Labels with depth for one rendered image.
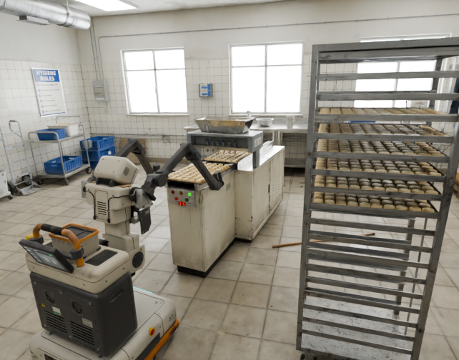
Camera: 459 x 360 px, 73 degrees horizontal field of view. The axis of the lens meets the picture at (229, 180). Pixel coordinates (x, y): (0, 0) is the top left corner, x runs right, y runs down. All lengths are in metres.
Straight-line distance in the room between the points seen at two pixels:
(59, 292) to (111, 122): 5.91
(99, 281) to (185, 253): 1.29
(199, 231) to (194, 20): 4.78
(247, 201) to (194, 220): 0.73
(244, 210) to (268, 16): 4.06
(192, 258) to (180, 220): 0.37
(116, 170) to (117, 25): 5.66
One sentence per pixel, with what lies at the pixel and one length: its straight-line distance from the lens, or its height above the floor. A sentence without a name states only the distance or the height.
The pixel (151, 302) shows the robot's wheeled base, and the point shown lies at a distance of 2.29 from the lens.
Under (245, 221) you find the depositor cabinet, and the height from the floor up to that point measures 0.29.
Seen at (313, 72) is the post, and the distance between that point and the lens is 1.53.
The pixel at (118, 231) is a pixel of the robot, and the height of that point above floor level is 0.82.
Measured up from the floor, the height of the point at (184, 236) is 0.40.
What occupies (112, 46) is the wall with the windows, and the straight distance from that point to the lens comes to 7.40.
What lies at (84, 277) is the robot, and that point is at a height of 0.78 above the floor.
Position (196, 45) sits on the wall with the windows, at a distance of 6.59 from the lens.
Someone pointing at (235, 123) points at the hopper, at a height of 1.29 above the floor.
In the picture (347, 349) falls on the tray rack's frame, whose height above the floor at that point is 0.15.
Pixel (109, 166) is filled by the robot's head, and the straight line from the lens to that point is 1.96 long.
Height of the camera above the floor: 1.67
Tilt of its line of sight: 17 degrees down
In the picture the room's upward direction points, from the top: 1 degrees counter-clockwise
